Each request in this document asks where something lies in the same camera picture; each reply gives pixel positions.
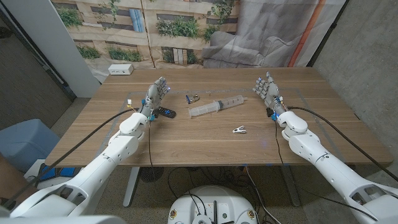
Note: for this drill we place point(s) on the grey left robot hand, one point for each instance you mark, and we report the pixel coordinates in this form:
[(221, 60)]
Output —
[(154, 96)]

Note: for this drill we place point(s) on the grey table leg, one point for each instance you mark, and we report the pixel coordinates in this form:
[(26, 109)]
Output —
[(291, 186)]

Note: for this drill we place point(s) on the printed fabric backdrop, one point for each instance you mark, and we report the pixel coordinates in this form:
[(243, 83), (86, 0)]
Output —
[(186, 46)]

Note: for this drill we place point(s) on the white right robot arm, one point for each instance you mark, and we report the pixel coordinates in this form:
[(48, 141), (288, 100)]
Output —
[(335, 174)]

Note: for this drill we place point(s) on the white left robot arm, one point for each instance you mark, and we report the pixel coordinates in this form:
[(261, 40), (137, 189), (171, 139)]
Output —
[(93, 174)]

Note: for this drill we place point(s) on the black TV remote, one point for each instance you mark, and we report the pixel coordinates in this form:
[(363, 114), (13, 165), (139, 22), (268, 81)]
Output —
[(168, 112)]

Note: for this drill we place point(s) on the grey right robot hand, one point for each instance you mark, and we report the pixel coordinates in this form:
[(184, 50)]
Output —
[(270, 93)]

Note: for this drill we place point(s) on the white table leg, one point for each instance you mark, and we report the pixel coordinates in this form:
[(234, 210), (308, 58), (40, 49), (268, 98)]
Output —
[(130, 186)]

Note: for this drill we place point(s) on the blue grey upholstered seat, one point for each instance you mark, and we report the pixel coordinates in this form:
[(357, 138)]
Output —
[(25, 143)]

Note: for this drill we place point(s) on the white power strip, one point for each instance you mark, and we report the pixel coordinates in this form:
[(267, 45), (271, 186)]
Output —
[(120, 69)]

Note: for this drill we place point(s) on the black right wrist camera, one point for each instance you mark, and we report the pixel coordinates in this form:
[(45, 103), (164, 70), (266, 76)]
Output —
[(269, 112)]

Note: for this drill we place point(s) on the small white clip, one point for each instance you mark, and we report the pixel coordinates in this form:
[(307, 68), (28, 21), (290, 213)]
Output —
[(239, 130)]

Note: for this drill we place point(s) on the large clear plastic syringe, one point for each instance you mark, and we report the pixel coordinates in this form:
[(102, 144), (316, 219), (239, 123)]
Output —
[(217, 105)]

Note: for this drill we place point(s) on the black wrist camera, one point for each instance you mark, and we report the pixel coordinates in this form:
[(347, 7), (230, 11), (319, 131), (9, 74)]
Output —
[(269, 112), (155, 115)]

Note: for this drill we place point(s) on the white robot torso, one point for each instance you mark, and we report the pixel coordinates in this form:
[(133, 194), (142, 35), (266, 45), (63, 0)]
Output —
[(62, 220)]

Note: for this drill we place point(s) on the white partition panel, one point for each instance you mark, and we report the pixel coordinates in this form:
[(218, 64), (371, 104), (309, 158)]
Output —
[(53, 37)]

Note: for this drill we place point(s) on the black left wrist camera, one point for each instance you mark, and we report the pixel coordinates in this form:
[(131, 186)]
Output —
[(155, 115)]

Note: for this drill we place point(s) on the black backdrop frame pole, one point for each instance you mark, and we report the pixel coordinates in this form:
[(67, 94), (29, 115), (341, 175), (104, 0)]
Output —
[(327, 34)]

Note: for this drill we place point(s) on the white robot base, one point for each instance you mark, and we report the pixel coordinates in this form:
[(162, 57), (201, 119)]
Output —
[(214, 196)]

